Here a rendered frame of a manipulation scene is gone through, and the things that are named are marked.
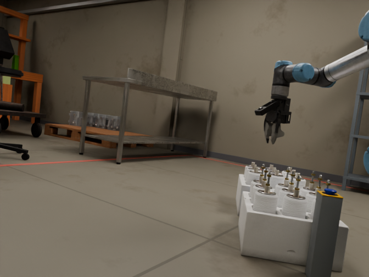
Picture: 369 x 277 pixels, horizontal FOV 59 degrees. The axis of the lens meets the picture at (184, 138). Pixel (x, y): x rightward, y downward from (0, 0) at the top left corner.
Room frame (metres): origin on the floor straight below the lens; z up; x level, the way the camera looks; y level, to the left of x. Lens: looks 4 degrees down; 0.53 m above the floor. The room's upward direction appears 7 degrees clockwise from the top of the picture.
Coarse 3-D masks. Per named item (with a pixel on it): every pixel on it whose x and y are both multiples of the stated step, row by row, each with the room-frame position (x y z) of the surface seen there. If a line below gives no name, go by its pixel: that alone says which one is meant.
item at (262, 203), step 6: (258, 192) 1.33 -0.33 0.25; (258, 198) 1.32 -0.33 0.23; (264, 198) 1.30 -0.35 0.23; (270, 198) 1.30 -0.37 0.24; (276, 198) 1.31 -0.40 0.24; (258, 204) 1.32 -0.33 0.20; (264, 204) 1.30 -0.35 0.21; (270, 204) 1.30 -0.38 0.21; (276, 204) 1.32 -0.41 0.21; (258, 210) 1.31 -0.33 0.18; (264, 210) 1.30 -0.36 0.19; (270, 210) 1.30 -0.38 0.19
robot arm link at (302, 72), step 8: (296, 64) 1.36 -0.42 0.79; (304, 64) 1.32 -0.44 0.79; (288, 72) 1.38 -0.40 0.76; (296, 72) 1.34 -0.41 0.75; (304, 72) 1.32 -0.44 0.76; (312, 72) 1.34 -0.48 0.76; (288, 80) 1.40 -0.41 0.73; (296, 80) 1.36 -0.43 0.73; (304, 80) 1.33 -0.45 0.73; (312, 80) 1.37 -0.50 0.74
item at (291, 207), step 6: (288, 198) 1.31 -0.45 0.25; (294, 198) 1.30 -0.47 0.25; (282, 204) 1.35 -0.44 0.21; (288, 204) 1.30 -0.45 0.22; (294, 204) 1.29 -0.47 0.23; (300, 204) 1.29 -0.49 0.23; (306, 204) 1.30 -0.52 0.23; (282, 210) 1.33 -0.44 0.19; (288, 210) 1.30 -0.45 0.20; (294, 210) 1.29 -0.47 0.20; (300, 210) 1.29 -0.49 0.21; (288, 216) 1.30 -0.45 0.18; (294, 216) 1.29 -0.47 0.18; (300, 216) 1.29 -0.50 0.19
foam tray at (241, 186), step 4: (240, 176) 2.10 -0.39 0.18; (240, 180) 2.00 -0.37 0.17; (244, 180) 1.98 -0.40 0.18; (240, 184) 1.95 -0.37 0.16; (244, 184) 1.85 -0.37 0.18; (240, 188) 1.90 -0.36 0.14; (244, 188) 1.82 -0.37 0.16; (248, 188) 1.82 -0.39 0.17; (240, 192) 1.85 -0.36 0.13; (236, 196) 2.17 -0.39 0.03; (240, 196) 1.83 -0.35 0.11; (236, 200) 2.11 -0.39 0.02; (240, 200) 1.82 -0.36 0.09; (236, 204) 2.05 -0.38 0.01; (240, 204) 1.82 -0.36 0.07; (240, 208) 1.82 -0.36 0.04
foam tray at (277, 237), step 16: (240, 224) 1.52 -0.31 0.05; (256, 224) 1.27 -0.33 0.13; (272, 224) 1.27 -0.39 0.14; (288, 224) 1.26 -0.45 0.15; (304, 224) 1.25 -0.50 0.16; (240, 240) 1.40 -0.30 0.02; (256, 240) 1.27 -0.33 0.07; (272, 240) 1.27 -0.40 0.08; (288, 240) 1.26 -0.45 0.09; (304, 240) 1.25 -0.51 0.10; (256, 256) 1.27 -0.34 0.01; (272, 256) 1.26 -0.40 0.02; (288, 256) 1.26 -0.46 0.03; (304, 256) 1.25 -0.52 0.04; (336, 256) 1.23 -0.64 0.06
